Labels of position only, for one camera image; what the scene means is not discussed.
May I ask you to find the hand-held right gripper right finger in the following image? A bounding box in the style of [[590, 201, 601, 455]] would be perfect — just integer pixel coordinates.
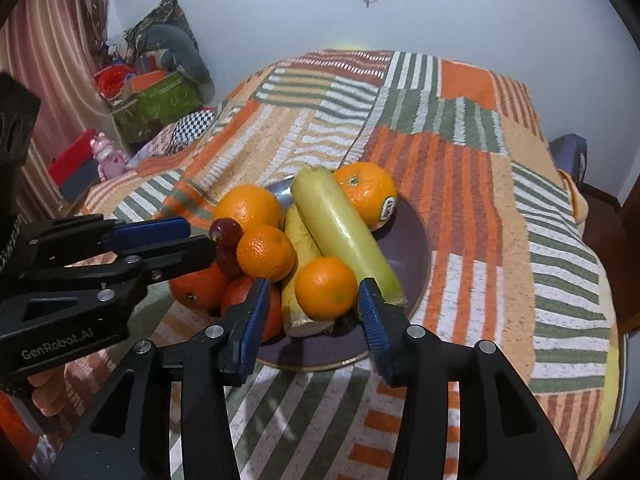
[[356, 276, 581, 480]]

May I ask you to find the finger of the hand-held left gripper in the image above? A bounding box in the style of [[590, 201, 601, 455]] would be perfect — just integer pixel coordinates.
[[15, 214, 192, 281], [7, 235, 219, 341]]

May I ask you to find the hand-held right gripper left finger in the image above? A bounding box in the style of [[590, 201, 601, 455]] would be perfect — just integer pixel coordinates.
[[47, 276, 273, 480]]

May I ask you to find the red tomato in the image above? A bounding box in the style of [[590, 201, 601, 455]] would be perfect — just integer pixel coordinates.
[[221, 276, 285, 343], [169, 260, 231, 311]]

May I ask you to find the small mandarin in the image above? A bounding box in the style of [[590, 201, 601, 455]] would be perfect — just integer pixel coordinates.
[[236, 225, 296, 283], [294, 257, 359, 320]]

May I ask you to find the dark purple plate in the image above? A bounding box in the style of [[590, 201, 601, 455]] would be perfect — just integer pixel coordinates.
[[250, 175, 432, 372]]

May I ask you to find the large stickered orange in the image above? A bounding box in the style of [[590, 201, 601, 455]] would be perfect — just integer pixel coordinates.
[[332, 161, 398, 232]]

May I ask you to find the person's left hand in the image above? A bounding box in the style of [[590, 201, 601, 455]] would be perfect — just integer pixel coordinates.
[[27, 367, 68, 418]]

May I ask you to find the pink plush toy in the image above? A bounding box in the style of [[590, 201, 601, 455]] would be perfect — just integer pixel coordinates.
[[90, 131, 130, 181]]

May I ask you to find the red box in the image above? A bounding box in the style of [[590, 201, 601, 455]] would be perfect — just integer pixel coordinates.
[[47, 129, 101, 201]]

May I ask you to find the floral checkered quilt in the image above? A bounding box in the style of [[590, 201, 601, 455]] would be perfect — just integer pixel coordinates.
[[127, 107, 221, 171]]

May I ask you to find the green patterned storage box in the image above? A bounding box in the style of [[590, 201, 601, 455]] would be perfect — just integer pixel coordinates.
[[111, 71, 203, 145]]

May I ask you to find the orange cardboard box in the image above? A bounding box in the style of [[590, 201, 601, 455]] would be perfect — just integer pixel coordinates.
[[131, 69, 168, 92]]

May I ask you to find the red cloth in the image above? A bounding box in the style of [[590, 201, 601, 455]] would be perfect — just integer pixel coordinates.
[[94, 65, 126, 97]]

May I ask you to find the orange green patchwork blanket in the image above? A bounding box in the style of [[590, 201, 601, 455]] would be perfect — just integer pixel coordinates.
[[30, 49, 623, 480]]

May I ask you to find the dark floral cushion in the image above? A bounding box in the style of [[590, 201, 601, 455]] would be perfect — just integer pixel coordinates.
[[120, 0, 198, 61]]

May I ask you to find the striped brown curtain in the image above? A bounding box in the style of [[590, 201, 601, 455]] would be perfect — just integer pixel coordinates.
[[0, 0, 113, 211]]

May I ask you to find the blue grey backpack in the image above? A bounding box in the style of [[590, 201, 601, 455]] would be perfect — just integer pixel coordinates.
[[549, 133, 588, 185]]

